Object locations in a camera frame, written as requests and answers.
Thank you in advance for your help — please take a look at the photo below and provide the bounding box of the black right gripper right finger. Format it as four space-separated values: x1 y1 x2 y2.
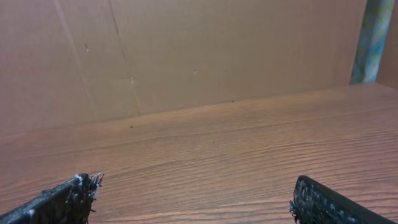
289 175 395 224

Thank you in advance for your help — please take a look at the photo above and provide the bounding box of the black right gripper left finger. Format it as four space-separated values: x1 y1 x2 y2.
1 173 104 224

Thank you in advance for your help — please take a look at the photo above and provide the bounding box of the blue green patterned strip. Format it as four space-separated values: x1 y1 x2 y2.
350 0 396 84

